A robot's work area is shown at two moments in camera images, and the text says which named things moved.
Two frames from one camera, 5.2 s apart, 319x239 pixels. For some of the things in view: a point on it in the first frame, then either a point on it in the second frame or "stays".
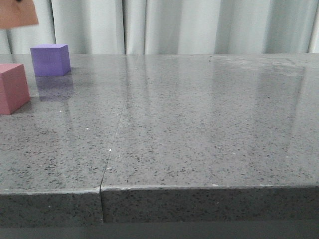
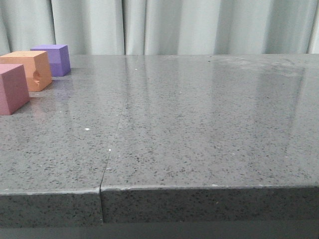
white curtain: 169,27 stays
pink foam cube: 14,91 stays
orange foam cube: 17,13 → 37,66
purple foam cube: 51,59 stays
